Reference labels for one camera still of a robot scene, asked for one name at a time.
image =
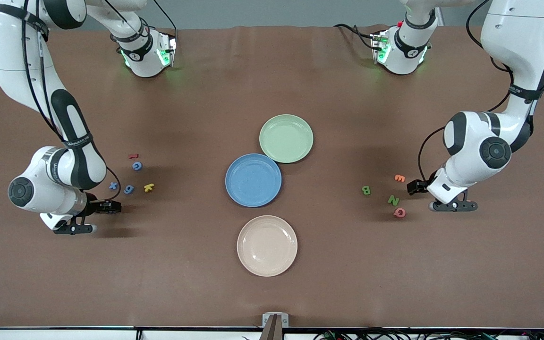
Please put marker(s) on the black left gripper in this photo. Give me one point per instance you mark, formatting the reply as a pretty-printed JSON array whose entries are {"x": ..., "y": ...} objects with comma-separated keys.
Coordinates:
[{"x": 416, "y": 186}]

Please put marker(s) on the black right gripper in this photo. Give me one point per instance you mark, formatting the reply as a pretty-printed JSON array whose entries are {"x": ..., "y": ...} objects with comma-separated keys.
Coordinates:
[{"x": 96, "y": 206}]

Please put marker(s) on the blue numeral 6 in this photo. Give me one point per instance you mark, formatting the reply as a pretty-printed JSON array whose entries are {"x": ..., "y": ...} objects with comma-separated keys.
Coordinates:
[{"x": 129, "y": 190}]

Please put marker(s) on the green capital letter N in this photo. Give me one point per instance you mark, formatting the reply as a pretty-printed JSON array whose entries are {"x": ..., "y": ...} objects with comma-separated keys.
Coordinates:
[{"x": 393, "y": 200}]

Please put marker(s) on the blue letter G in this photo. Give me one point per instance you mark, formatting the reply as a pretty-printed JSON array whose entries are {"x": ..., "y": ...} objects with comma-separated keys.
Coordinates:
[{"x": 133, "y": 166}]

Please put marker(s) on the green letter B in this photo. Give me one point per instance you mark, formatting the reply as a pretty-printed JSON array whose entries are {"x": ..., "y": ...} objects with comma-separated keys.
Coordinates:
[{"x": 366, "y": 190}]

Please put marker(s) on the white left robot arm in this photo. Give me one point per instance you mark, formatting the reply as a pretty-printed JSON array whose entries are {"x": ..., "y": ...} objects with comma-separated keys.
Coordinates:
[{"x": 513, "y": 42}]

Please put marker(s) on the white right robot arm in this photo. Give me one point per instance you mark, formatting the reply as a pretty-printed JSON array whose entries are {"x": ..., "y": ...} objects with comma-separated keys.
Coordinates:
[{"x": 14, "y": 56}]

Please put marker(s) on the orange letter E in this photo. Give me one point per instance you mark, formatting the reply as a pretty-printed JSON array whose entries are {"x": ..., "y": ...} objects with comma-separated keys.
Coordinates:
[{"x": 399, "y": 178}]

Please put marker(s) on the pink letter Q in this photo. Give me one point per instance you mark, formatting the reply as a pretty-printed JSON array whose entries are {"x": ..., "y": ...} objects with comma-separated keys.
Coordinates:
[{"x": 395, "y": 213}]

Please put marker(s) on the yellow letter K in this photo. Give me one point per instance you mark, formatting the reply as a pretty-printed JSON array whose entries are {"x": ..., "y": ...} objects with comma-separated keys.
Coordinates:
[{"x": 148, "y": 187}]

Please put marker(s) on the brown table mat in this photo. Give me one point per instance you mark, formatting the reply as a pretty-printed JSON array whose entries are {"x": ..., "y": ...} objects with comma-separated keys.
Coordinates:
[{"x": 182, "y": 283}]

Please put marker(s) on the blue plate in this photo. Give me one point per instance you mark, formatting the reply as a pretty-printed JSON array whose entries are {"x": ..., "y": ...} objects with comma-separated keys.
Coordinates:
[{"x": 239, "y": 172}]

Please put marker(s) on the green plate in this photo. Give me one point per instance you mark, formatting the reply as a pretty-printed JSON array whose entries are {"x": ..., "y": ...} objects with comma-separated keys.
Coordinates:
[{"x": 286, "y": 138}]

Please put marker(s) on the cream plate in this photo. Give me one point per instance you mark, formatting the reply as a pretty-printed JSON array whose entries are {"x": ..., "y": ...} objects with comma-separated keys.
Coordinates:
[{"x": 267, "y": 245}]

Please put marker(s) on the white table edge rail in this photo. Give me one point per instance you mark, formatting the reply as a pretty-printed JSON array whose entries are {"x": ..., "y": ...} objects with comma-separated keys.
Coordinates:
[{"x": 64, "y": 335}]

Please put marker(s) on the grey metal bracket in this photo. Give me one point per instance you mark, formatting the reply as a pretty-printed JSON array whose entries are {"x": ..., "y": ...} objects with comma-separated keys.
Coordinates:
[{"x": 266, "y": 321}]

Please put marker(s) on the dark camera pole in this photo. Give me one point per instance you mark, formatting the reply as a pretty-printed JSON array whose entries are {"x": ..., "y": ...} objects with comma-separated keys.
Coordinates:
[{"x": 272, "y": 333}]

